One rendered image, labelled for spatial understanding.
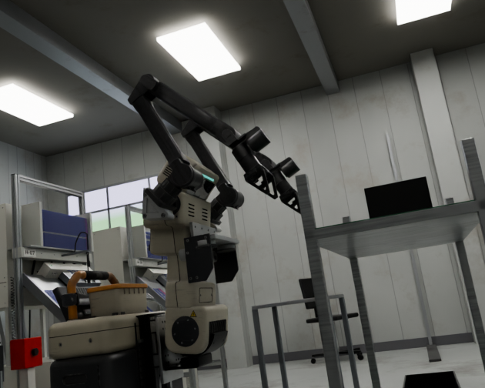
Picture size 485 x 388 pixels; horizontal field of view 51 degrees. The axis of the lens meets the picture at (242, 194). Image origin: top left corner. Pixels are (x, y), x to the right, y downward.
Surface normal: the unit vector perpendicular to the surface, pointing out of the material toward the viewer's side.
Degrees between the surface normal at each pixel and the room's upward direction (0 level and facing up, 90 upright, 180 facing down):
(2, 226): 90
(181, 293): 90
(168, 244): 90
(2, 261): 90
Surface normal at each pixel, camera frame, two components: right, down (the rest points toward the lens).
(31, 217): -0.33, -0.17
